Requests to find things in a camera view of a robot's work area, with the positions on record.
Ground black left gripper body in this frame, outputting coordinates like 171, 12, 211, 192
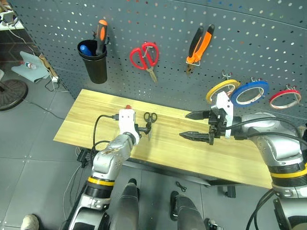
134, 123, 145, 138

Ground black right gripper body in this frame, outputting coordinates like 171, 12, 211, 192
207, 105, 228, 146

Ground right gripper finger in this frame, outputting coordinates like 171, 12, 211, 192
186, 110, 210, 121
179, 131, 211, 144

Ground black scissors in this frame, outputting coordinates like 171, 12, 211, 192
143, 112, 158, 141

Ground yellow tape roll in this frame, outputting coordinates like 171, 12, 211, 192
205, 79, 241, 105

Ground blue tape roll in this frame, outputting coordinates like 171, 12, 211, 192
230, 80, 270, 108

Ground red tape roll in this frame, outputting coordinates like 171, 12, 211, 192
269, 88, 302, 111

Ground grey pegboard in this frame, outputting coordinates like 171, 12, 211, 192
8, 0, 307, 136

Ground small black floor clip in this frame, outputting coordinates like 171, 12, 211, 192
175, 181, 188, 193

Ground red scissors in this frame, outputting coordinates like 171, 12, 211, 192
130, 42, 160, 84

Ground black connector box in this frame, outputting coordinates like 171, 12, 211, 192
76, 146, 97, 168

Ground black tool cup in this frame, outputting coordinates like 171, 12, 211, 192
77, 39, 108, 84

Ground orange black pliers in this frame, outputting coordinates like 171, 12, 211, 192
186, 23, 216, 76

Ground dark rounded robot leg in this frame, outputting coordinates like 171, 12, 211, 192
170, 190, 207, 230
112, 178, 141, 230

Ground orange black screwdriver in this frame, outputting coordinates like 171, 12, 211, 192
95, 19, 108, 56

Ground light blue seat shell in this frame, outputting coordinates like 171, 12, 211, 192
11, 50, 52, 84

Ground round black stand base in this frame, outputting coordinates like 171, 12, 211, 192
0, 79, 29, 112

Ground white shoe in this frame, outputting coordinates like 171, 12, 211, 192
20, 214, 40, 230

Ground cluttered background desk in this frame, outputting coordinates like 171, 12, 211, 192
0, 0, 25, 31

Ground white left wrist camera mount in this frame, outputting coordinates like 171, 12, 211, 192
118, 109, 142, 146

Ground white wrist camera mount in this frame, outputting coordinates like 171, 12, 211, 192
118, 109, 142, 146
211, 91, 235, 139

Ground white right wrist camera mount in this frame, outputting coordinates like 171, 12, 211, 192
211, 91, 235, 139

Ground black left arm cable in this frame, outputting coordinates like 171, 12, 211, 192
91, 114, 120, 154

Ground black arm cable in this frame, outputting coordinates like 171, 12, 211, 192
227, 116, 303, 141
91, 114, 120, 154

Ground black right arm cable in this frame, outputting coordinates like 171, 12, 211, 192
227, 116, 303, 141

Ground white floor cable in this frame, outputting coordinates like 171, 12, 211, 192
62, 164, 83, 218

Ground thick black body cable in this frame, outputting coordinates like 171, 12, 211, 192
246, 188, 275, 230

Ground blue handled tool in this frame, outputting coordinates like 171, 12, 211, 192
80, 45, 93, 57

